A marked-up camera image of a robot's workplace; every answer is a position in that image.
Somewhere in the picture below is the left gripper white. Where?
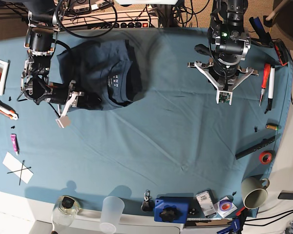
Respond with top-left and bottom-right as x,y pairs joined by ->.
188,58 -> 258,105

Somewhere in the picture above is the clear plastic cup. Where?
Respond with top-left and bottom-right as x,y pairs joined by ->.
99,196 -> 125,234

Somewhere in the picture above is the orange black tool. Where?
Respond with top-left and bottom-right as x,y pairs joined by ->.
274,39 -> 289,66

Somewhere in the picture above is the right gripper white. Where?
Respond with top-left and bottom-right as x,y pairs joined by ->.
36,80 -> 85,129

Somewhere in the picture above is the black adapter on table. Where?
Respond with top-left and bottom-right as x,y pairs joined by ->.
278,191 -> 293,200

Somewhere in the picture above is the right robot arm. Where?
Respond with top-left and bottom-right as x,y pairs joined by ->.
20,0 -> 84,129

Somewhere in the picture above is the white labelled box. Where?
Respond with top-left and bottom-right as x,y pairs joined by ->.
196,191 -> 217,218

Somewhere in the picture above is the blue clamp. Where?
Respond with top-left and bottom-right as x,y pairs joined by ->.
217,207 -> 249,234

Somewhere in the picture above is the white paper card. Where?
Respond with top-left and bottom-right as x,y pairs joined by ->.
2,152 -> 33,184

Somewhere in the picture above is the pink glue tube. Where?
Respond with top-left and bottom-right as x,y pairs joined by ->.
10,134 -> 19,156

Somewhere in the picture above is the purple tape in packet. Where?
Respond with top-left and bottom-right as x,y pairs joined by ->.
214,196 -> 237,218

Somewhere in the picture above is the black foot pedal zero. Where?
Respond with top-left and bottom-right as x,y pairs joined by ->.
71,0 -> 90,13

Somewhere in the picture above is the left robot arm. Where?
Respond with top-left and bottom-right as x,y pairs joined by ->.
188,0 -> 258,104

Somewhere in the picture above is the small brass battery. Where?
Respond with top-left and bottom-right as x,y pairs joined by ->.
266,123 -> 279,131

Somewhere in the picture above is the black power strip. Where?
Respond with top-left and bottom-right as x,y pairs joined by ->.
114,21 -> 158,28

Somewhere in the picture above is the light blue table cloth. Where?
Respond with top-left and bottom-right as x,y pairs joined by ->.
0,28 -> 293,215

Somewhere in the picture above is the beige ceramic mug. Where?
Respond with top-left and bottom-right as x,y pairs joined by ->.
241,177 -> 270,209

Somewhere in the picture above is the blue plastic block with knob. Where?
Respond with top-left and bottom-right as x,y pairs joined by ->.
154,196 -> 190,224

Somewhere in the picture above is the black foot pedal start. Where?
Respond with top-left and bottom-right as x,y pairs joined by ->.
90,0 -> 114,11

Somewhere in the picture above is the black flat bar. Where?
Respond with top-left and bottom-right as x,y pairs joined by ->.
235,136 -> 275,160

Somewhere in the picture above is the orange screwdriver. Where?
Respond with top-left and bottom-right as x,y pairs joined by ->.
259,63 -> 271,106

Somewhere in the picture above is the black key fob with chain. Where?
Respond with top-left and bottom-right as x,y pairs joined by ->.
141,190 -> 154,212

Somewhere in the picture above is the red tape roll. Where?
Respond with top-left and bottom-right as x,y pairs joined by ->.
259,150 -> 274,165

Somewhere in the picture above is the glass jar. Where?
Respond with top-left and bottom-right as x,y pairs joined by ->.
51,195 -> 81,227

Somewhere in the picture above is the dark blue T-shirt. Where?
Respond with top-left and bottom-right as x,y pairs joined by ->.
57,39 -> 143,111

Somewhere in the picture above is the white marker pen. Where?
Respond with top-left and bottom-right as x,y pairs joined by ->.
264,67 -> 275,114

